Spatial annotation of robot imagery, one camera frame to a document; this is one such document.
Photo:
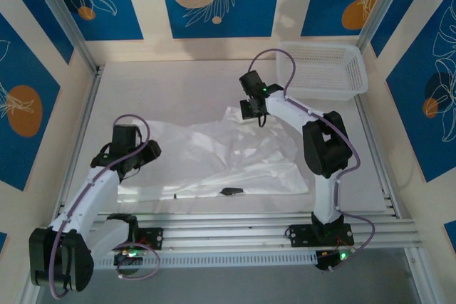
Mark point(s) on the white t-shirt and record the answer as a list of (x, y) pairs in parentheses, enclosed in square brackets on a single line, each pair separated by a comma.
[(249, 172)]

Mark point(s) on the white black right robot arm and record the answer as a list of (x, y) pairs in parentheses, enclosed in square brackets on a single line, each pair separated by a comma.
[(324, 197)]

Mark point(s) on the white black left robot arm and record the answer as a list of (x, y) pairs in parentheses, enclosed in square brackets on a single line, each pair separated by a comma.
[(92, 193)]

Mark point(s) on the white plastic mesh basket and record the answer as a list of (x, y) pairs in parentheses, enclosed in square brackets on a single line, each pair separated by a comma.
[(320, 69)]

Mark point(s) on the black controller board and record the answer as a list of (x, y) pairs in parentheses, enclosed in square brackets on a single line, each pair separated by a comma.
[(329, 259), (128, 263)]

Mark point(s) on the aluminium table side rail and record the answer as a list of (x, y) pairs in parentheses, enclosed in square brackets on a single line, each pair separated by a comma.
[(82, 122), (374, 147)]

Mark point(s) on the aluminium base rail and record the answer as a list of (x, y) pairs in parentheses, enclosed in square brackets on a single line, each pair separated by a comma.
[(221, 233)]

